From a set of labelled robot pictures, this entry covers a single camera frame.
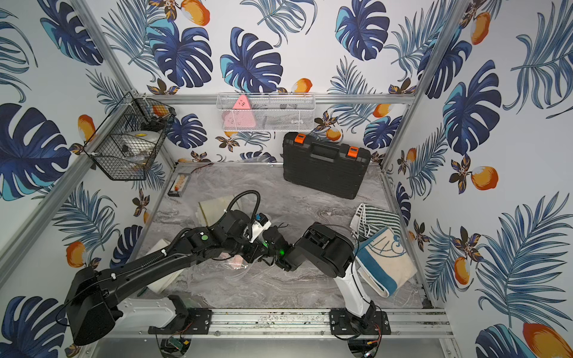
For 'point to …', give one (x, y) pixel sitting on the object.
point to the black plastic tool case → (331, 168)
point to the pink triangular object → (241, 116)
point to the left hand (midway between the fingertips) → (267, 247)
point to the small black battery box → (178, 184)
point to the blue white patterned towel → (383, 263)
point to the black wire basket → (126, 145)
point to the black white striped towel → (368, 220)
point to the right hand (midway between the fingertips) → (235, 247)
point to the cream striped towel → (207, 212)
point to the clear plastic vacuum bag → (262, 283)
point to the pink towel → (235, 261)
